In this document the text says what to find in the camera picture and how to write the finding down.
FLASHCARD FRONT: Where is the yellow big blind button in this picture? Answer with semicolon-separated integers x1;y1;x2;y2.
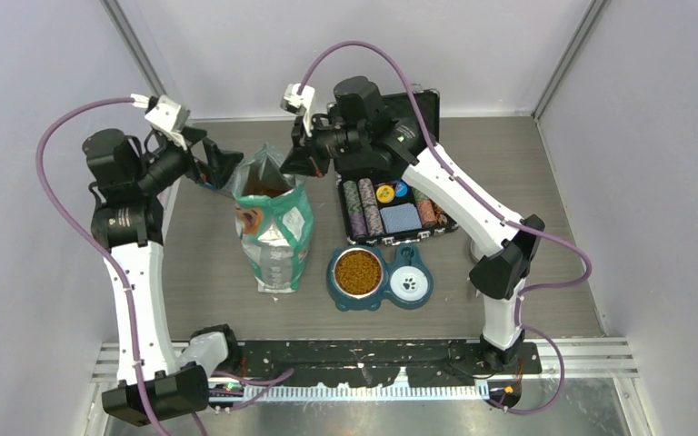
375;184;395;203

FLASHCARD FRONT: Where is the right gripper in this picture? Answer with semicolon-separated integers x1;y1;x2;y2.
279;112;366;180

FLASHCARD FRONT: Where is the black poker chip case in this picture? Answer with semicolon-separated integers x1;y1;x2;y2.
336;88;460;248

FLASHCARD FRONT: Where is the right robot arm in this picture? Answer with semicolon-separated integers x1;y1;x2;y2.
281;76;544;373

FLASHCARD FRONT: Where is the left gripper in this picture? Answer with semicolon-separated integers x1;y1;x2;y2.
134;126;242;195

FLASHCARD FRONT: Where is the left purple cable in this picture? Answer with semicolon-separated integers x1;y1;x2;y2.
35;95;296;436

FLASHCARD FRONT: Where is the teal double pet bowl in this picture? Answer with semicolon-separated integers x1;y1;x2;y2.
325;243;434;312

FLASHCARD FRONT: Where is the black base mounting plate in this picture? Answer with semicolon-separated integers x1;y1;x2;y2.
218;339;542;388

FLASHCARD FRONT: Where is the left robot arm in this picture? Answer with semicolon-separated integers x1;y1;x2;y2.
82;127;243;427

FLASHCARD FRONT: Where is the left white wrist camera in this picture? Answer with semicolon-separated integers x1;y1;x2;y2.
130;94;190;151

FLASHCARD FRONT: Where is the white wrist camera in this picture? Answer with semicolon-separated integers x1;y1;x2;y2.
130;94;190;151
280;83;315;136

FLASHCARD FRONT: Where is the green pet food bag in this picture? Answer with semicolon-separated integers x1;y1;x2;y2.
224;144;314;293

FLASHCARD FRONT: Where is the blue small blind button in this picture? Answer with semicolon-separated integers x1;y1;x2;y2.
394;181;409;198

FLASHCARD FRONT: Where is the blue card deck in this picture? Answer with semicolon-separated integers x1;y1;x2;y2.
380;203;422;233

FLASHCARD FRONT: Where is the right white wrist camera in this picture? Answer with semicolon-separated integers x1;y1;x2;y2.
280;83;315;136

